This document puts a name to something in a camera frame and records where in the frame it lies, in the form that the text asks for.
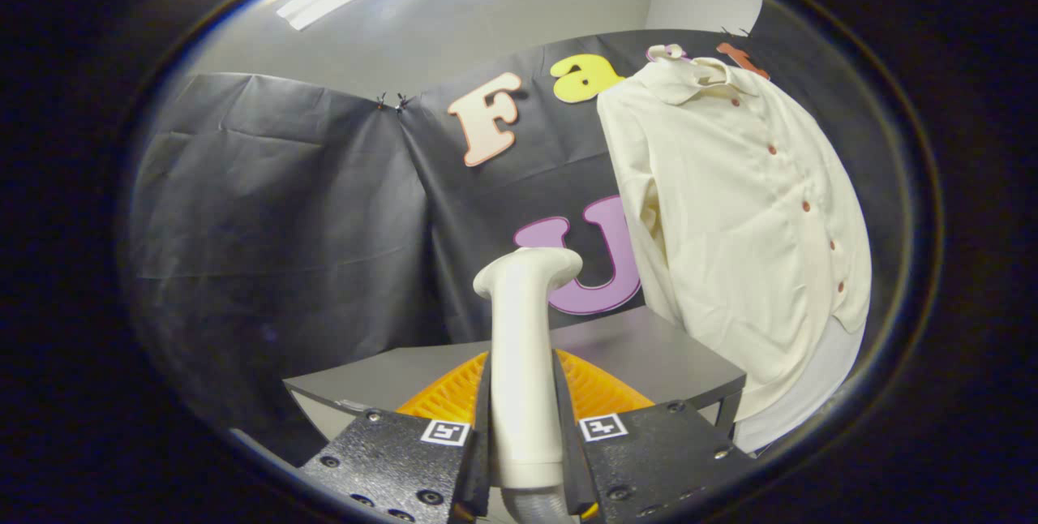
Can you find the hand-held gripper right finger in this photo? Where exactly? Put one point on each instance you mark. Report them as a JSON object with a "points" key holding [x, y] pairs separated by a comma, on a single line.
{"points": [[657, 455]]}

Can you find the white ironing board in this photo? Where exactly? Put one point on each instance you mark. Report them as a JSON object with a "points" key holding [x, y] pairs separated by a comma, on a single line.
{"points": [[811, 386]]}

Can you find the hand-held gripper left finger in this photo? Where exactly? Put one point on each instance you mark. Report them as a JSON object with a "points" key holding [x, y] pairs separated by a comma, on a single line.
{"points": [[389, 459]]}

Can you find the cream button-up shirt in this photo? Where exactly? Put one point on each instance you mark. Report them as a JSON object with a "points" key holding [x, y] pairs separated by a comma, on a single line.
{"points": [[730, 224]]}

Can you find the black binder clip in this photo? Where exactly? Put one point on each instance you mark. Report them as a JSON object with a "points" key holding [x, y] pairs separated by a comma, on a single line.
{"points": [[734, 31], [391, 101]]}

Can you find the grey cabinet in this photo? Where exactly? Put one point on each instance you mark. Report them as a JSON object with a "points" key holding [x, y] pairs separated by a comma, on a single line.
{"points": [[632, 354]]}

